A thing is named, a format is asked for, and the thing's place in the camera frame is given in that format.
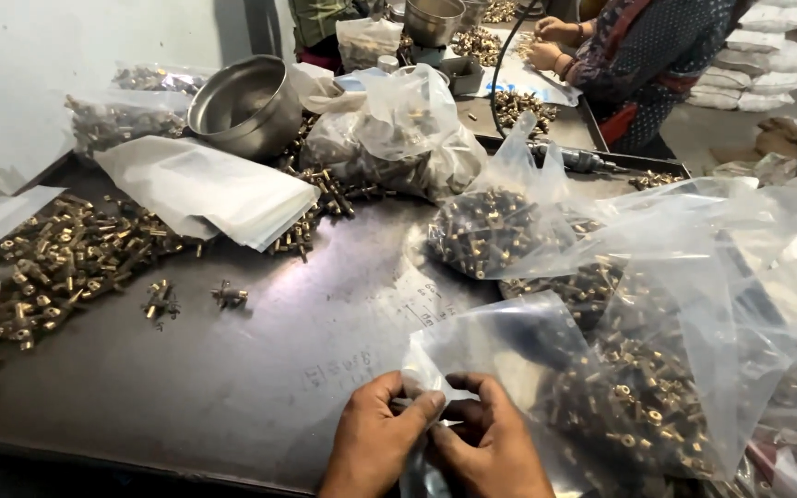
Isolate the large steel bowl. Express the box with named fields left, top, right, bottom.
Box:
left=187, top=54, right=304, bottom=164

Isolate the person's left hand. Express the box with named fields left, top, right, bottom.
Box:
left=318, top=370, right=448, bottom=498

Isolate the loose white plastic sheet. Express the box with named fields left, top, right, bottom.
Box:
left=0, top=184, right=67, bottom=248

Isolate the black air hose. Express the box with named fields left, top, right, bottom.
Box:
left=488, top=0, right=546, bottom=141

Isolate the tied bag of brass fittings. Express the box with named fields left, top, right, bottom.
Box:
left=425, top=112, right=608, bottom=282

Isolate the small row of brass fittings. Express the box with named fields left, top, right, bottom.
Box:
left=629, top=170, right=684, bottom=192

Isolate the stack of white plastic bags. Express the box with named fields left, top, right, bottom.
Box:
left=93, top=135, right=321, bottom=253

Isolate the crumpled clear bag with fittings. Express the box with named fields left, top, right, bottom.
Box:
left=299, top=64, right=489, bottom=203

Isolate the small bag of brass fittings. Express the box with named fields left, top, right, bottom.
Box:
left=335, top=17, right=404, bottom=71

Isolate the small steel pot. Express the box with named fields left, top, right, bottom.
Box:
left=461, top=0, right=491, bottom=30

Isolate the clear bag of brass fittings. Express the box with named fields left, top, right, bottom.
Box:
left=111, top=61, right=216, bottom=96
left=65, top=89, right=193, bottom=157

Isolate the person's right hand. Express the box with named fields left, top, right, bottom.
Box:
left=426, top=373, right=556, bottom=498

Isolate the grey pneumatic tool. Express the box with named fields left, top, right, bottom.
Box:
left=529, top=141, right=629, bottom=175

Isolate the large open bag of fittings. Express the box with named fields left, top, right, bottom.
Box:
left=499, top=176, right=797, bottom=484

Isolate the heap of grey sacks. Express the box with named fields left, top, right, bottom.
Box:
left=706, top=116, right=797, bottom=232

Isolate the small clear plastic bag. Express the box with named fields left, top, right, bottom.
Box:
left=398, top=290, right=583, bottom=498

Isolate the white and blue sheet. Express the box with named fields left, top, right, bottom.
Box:
left=471, top=28, right=583, bottom=109

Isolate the single brass fitting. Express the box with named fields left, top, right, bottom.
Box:
left=211, top=279, right=250, bottom=309

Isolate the scattered pile of brass fittings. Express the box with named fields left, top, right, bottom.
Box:
left=266, top=114, right=389, bottom=262

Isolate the large heap of brass fittings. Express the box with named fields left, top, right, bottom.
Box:
left=0, top=194, right=207, bottom=424

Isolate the stack of white sacks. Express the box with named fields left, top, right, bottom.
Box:
left=685, top=0, right=797, bottom=113

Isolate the small cluster of brass fittings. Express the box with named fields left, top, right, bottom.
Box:
left=140, top=279, right=182, bottom=327

